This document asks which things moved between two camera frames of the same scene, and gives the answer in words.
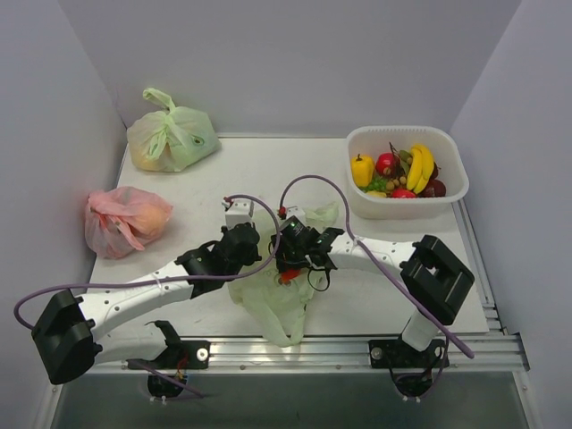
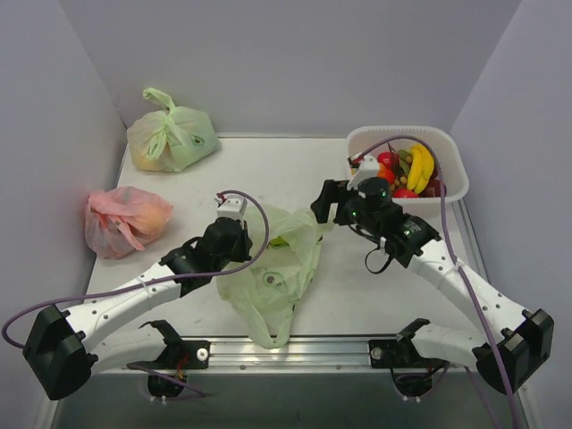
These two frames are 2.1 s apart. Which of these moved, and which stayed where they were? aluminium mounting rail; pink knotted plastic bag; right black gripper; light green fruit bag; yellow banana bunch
Moved: light green fruit bag; right black gripper
Stayed: pink knotted plastic bag; aluminium mounting rail; yellow banana bunch
